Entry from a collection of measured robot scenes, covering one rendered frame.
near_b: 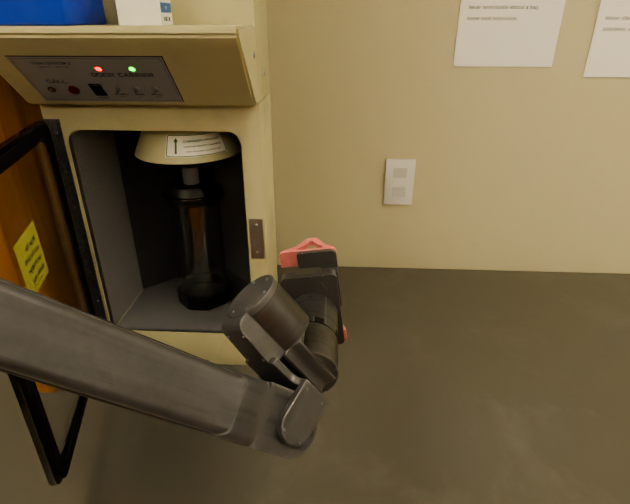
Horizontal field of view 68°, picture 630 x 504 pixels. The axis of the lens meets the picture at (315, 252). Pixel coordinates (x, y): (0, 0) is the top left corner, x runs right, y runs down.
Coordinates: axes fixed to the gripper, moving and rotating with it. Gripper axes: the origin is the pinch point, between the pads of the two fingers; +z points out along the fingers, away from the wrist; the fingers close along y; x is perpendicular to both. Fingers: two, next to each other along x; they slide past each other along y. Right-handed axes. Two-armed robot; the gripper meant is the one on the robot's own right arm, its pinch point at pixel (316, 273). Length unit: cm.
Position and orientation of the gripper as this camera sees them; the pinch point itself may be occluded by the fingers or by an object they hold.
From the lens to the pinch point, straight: 64.5
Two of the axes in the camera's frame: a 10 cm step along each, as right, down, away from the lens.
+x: -9.9, 0.9, 1.0
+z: 0.4, -4.8, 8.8
